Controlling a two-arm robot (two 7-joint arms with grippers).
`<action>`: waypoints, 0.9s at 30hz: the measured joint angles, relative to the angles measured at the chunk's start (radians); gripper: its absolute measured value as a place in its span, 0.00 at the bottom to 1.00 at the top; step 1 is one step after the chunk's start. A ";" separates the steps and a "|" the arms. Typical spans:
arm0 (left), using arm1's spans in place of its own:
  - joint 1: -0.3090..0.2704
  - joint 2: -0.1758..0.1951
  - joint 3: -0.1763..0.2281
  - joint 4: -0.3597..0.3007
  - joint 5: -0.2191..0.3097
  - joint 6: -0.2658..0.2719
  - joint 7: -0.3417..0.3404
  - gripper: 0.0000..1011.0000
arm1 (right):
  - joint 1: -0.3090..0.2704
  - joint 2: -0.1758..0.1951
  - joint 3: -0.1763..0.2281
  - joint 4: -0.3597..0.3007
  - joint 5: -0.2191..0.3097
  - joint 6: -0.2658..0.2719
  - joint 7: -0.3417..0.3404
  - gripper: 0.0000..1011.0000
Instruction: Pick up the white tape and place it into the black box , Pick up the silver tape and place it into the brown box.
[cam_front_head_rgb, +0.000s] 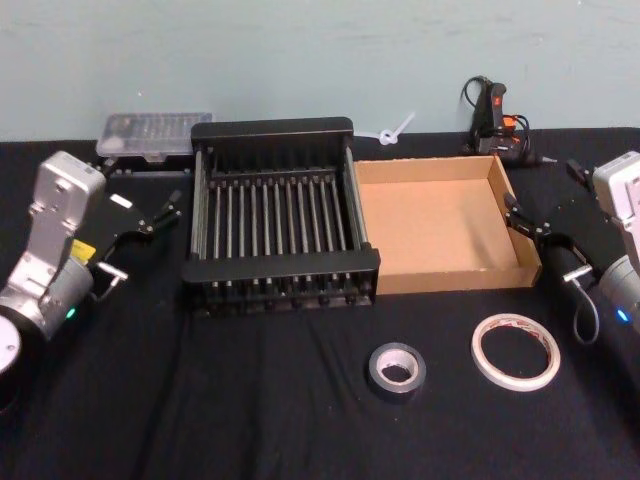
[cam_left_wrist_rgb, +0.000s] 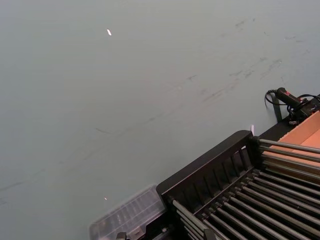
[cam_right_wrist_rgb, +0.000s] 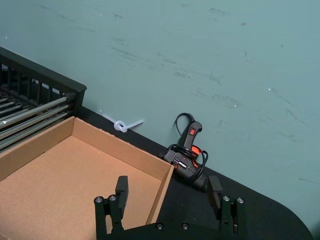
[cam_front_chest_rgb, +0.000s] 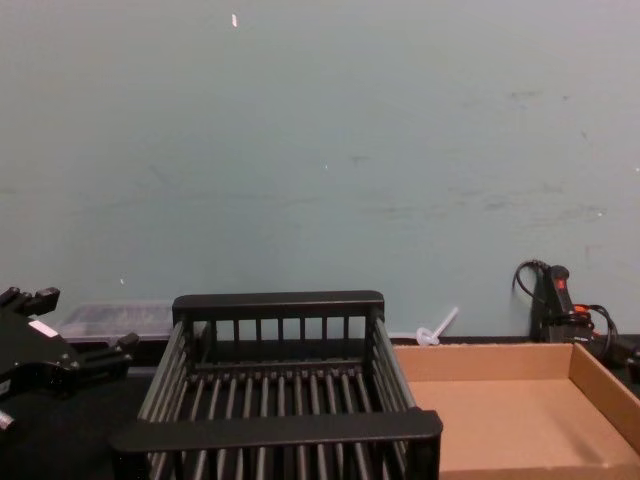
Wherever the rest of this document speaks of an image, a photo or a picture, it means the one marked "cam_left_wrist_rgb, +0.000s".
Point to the black rack with steel bars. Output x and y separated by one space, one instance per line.
212 172

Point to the clear plastic case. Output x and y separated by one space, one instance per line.
125 216

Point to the shallow brown cardboard tray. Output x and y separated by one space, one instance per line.
303 136

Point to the plain pale wall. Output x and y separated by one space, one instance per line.
125 87

